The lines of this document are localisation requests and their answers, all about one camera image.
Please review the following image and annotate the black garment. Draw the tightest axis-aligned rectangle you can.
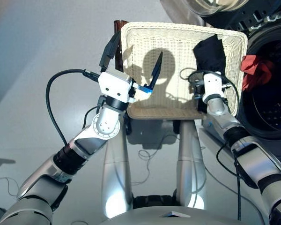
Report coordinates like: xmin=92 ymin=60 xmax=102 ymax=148
xmin=193 ymin=34 xmax=227 ymax=77

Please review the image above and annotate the orange garment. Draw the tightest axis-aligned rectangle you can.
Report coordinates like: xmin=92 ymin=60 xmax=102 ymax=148
xmin=240 ymin=55 xmax=276 ymax=92

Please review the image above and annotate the pale woven laundry basket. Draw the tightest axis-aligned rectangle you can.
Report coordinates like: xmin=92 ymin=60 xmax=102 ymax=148
xmin=120 ymin=22 xmax=249 ymax=120

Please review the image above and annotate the round washing machine door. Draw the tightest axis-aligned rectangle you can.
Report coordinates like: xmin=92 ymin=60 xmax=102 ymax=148
xmin=159 ymin=0 xmax=281 ymax=31

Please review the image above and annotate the grey washing machine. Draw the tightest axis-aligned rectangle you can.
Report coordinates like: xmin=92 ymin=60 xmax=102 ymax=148
xmin=199 ymin=0 xmax=281 ymax=160

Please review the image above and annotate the silver robot leg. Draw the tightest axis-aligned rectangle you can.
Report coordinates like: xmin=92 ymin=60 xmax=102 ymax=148
xmin=177 ymin=120 xmax=207 ymax=209
xmin=102 ymin=112 xmax=133 ymax=218

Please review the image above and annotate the black robot waist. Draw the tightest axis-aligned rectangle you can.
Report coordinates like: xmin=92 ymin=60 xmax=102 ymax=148
xmin=132 ymin=194 xmax=180 ymax=208

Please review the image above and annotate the silver robot torso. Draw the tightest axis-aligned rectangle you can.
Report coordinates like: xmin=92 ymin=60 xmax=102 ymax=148
xmin=98 ymin=206 xmax=265 ymax=225

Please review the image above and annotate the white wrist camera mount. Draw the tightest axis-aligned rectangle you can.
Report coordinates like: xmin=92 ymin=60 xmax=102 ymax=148
xmin=202 ymin=72 xmax=225 ymax=104
xmin=97 ymin=71 xmax=134 ymax=103

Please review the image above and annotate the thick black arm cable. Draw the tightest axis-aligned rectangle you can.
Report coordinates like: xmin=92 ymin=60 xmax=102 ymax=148
xmin=179 ymin=67 xmax=244 ymax=221
xmin=45 ymin=68 xmax=101 ymax=146

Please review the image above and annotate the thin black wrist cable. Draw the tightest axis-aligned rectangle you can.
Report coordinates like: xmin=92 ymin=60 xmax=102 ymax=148
xmin=81 ymin=95 xmax=106 ymax=129

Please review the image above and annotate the thin grey floor cord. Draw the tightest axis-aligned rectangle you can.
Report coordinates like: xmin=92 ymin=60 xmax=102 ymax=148
xmin=130 ymin=134 xmax=180 ymax=187

